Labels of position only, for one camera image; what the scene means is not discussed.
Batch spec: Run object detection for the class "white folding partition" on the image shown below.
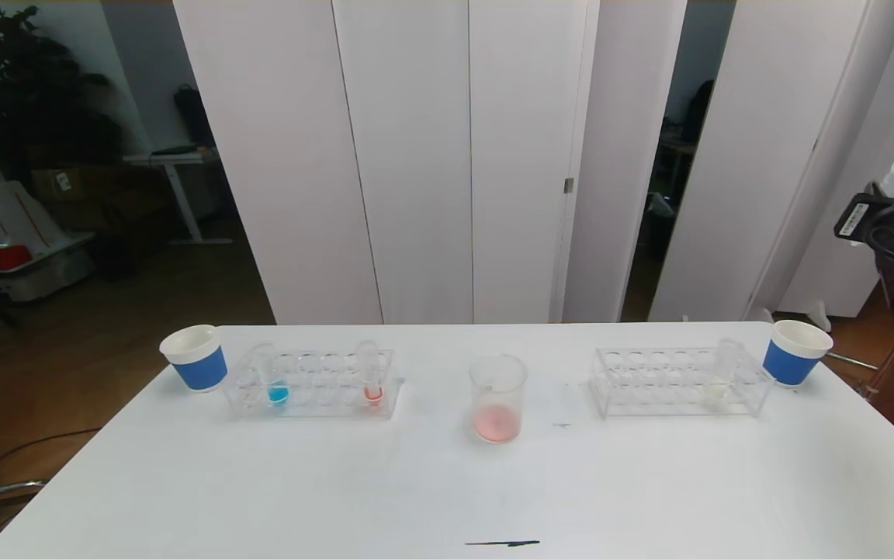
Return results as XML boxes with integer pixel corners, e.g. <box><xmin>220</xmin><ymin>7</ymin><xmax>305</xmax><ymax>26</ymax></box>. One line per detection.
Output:
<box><xmin>649</xmin><ymin>0</ymin><xmax>894</xmax><ymax>323</ymax></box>
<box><xmin>174</xmin><ymin>0</ymin><xmax>688</xmax><ymax>325</ymax></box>

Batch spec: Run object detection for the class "clear acrylic test tube rack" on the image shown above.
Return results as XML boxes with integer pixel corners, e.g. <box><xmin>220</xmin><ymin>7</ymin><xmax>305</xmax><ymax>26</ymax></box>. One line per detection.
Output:
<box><xmin>223</xmin><ymin>347</ymin><xmax>403</xmax><ymax>421</ymax></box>
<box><xmin>589</xmin><ymin>345</ymin><xmax>775</xmax><ymax>420</ymax></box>

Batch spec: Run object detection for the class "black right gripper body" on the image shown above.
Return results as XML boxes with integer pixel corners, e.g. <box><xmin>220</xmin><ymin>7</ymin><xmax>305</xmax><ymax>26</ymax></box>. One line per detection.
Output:
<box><xmin>833</xmin><ymin>193</ymin><xmax>894</xmax><ymax>246</ymax></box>

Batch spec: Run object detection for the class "blue white paper cup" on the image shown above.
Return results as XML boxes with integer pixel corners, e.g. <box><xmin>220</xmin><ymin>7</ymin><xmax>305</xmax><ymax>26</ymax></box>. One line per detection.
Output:
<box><xmin>763</xmin><ymin>320</ymin><xmax>834</xmax><ymax>387</ymax></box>
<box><xmin>160</xmin><ymin>325</ymin><xmax>229</xmax><ymax>392</ymax></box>

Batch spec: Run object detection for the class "blue pigment test tube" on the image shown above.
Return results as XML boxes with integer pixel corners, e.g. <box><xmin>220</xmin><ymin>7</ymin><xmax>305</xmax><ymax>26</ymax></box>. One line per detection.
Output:
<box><xmin>255</xmin><ymin>344</ymin><xmax>291</xmax><ymax>408</ymax></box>

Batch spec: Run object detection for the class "black bag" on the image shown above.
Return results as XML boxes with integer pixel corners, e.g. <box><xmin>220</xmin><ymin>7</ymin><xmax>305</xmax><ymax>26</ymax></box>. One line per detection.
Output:
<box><xmin>174</xmin><ymin>84</ymin><xmax>217</xmax><ymax>150</ymax></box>

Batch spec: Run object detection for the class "white pigment test tube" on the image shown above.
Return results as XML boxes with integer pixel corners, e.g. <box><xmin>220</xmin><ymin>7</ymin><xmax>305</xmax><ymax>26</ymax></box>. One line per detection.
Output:
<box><xmin>707</xmin><ymin>338</ymin><xmax>744</xmax><ymax>411</ymax></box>

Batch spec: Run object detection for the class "dark green potted plant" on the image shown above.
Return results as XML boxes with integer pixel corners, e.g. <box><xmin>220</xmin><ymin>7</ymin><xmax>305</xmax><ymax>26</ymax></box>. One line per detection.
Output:
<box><xmin>0</xmin><ymin>0</ymin><xmax>126</xmax><ymax>187</ymax></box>

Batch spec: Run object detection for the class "white machine with slanted panel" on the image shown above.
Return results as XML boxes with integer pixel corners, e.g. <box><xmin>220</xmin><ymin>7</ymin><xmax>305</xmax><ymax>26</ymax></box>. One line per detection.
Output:
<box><xmin>0</xmin><ymin>101</ymin><xmax>97</xmax><ymax>304</ymax></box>

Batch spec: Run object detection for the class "brown cardboard box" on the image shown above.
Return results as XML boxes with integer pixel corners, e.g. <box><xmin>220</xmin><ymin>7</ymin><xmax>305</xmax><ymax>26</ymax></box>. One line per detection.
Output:
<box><xmin>32</xmin><ymin>165</ymin><xmax>106</xmax><ymax>207</ymax></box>

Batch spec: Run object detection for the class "white standing desk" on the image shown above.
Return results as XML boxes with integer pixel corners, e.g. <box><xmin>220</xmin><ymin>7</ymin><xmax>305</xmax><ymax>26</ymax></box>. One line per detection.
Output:
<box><xmin>123</xmin><ymin>146</ymin><xmax>234</xmax><ymax>246</ymax></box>

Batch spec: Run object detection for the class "black floor cable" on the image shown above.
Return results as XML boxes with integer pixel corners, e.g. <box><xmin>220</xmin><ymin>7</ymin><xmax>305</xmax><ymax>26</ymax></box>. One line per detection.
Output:
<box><xmin>0</xmin><ymin>427</ymin><xmax>102</xmax><ymax>494</ymax></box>

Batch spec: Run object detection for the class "clear glass beaker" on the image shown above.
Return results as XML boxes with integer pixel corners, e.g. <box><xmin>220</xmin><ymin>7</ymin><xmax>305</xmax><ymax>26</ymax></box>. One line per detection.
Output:
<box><xmin>469</xmin><ymin>354</ymin><xmax>529</xmax><ymax>445</ymax></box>

